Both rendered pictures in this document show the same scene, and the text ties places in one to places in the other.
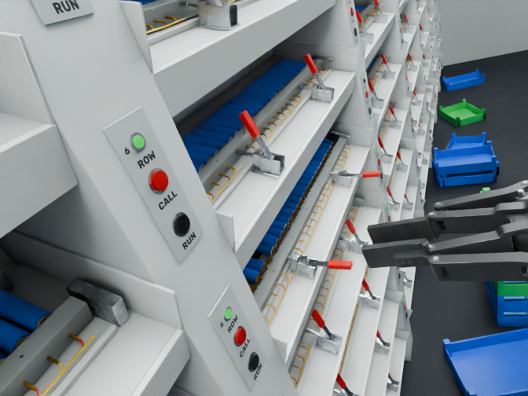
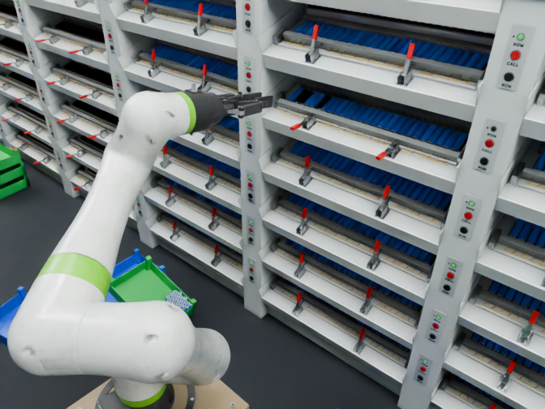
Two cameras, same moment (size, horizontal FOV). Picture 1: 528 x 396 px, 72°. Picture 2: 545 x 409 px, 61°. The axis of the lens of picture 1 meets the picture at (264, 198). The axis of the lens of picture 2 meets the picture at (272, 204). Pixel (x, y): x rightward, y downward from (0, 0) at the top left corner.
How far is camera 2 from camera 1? 1.37 m
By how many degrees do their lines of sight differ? 79
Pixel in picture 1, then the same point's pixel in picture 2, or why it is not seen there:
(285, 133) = (350, 64)
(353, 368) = (321, 238)
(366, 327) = (351, 254)
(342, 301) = (333, 192)
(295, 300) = (290, 121)
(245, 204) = (288, 54)
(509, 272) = not seen: hidden behind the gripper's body
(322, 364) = (293, 177)
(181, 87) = not seen: outside the picture
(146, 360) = (230, 43)
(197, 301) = (243, 47)
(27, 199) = not seen: outside the picture
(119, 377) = (228, 40)
